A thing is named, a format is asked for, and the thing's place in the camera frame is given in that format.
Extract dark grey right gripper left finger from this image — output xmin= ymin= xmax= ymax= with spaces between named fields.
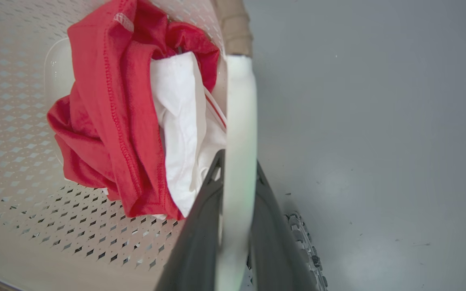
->
xmin=155 ymin=149 xmax=226 ymax=291

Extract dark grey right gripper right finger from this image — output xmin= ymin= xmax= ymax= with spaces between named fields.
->
xmin=250 ymin=160 xmax=318 ymax=291

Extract white perforated plastic laundry basket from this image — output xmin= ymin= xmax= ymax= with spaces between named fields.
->
xmin=0 ymin=0 xmax=329 ymax=291

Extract white cloth garment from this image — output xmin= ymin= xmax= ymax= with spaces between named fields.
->
xmin=150 ymin=51 xmax=228 ymax=218

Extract red cloth garment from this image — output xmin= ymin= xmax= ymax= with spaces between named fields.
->
xmin=47 ymin=0 xmax=220 ymax=220

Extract beige basket handle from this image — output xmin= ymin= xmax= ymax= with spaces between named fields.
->
xmin=212 ymin=0 xmax=254 ymax=57

